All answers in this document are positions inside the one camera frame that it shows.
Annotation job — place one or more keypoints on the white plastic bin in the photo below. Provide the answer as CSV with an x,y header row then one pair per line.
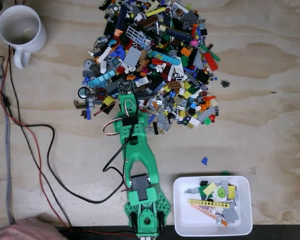
x,y
190,225

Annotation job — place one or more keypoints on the yellow Lego technic beam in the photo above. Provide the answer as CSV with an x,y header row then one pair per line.
x,y
208,203

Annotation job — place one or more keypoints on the long yellow Lego plate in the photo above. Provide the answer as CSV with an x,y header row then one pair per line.
x,y
155,11

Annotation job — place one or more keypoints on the grey Lego wedge plate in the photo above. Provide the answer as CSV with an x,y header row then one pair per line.
x,y
198,61

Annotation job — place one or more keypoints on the long white Lego brick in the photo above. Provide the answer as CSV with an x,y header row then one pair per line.
x,y
105,53

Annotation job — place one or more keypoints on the long dark blue Lego plate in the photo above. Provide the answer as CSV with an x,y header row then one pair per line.
x,y
178,34

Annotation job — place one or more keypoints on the small green Lego plate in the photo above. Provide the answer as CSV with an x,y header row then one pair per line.
x,y
208,121

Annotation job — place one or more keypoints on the small black Lego brick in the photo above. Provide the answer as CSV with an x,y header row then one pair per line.
x,y
155,128

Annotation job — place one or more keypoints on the grey Lego axle piece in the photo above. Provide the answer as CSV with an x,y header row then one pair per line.
x,y
191,191

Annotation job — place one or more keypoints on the large grey Lego plate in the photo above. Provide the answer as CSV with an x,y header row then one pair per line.
x,y
132,56

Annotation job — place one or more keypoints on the small black Lego grille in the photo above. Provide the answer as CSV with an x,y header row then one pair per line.
x,y
224,84

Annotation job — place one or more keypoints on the long dark blue Lego brick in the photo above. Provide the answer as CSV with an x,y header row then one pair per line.
x,y
121,17

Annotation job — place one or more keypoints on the small green Lego piece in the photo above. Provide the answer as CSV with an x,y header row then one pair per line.
x,y
225,172

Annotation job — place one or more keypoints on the lime round Lego piece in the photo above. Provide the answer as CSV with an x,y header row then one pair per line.
x,y
221,192

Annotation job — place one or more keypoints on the long green Lego plate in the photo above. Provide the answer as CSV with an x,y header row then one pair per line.
x,y
210,52

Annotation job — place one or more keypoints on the pale yellow Lego plate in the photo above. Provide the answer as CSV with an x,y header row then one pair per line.
x,y
210,188

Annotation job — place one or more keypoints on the dark brown Lego plate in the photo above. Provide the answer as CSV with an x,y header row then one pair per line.
x,y
147,21

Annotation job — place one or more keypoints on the white Lego plate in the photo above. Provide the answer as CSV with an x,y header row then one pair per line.
x,y
194,121

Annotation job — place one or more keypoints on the grey Lego dish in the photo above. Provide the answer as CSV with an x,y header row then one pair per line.
x,y
88,63

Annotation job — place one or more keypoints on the red Lego plate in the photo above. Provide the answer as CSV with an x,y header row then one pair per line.
x,y
211,61

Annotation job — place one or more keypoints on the long grey Lego plate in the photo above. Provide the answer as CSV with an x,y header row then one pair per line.
x,y
207,114

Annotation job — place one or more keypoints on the brown Lego bracket piece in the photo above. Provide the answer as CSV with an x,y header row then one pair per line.
x,y
77,104

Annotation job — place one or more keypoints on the long cyan Lego plate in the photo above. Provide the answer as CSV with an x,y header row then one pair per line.
x,y
165,57

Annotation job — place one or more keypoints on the dark grey Lego brick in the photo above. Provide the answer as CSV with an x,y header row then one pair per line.
x,y
112,87

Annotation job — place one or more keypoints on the red Lego bar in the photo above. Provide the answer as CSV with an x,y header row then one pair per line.
x,y
100,112

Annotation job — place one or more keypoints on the dark grey Lego plate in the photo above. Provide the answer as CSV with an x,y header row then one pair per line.
x,y
190,16

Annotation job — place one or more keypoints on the person's hand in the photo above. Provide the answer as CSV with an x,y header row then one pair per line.
x,y
27,230

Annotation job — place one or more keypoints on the pink Lego ball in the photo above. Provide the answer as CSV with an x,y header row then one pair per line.
x,y
194,42

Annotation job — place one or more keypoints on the white ceramic mug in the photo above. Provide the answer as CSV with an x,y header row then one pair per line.
x,y
40,37

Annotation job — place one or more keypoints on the orange Lego brick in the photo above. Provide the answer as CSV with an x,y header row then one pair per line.
x,y
186,51

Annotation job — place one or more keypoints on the small blue Lego wedge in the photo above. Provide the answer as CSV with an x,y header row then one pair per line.
x,y
204,161

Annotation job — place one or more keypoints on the black Lego wheel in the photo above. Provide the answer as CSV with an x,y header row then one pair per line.
x,y
82,93

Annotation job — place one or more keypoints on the light blue Lego car piece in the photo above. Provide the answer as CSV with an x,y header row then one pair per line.
x,y
101,78

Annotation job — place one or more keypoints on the green camera circuit board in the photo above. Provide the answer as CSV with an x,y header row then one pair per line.
x,y
126,87

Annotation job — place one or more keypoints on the white Lego fence grid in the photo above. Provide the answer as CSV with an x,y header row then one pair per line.
x,y
133,33

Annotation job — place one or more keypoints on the small yellow Lego brick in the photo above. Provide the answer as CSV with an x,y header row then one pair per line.
x,y
108,100

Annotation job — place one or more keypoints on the grey square Lego plate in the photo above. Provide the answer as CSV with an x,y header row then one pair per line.
x,y
230,214

